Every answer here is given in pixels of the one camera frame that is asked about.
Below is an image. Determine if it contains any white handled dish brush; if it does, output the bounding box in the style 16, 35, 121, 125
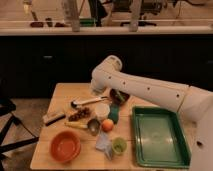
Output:
71, 96, 108, 108

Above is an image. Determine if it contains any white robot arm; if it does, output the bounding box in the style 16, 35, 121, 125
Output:
91, 55, 213, 171

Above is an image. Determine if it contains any green vegetable in bowl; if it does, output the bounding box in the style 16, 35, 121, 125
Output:
115, 90, 125, 102

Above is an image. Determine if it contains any red orange bowl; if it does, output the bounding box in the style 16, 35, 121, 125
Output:
49, 130, 81, 163

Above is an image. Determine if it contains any orange peach fruit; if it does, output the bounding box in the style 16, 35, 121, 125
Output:
101, 119, 114, 132

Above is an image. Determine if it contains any green lime cup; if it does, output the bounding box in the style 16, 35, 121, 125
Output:
111, 137, 127, 155

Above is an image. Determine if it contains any green plastic tray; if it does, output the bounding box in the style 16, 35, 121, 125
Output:
131, 106, 191, 169

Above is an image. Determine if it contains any metal spoon yellow handle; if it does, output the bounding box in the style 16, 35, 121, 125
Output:
65, 119, 100, 136

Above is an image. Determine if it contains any black chair frame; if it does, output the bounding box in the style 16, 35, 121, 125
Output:
0, 78, 40, 171

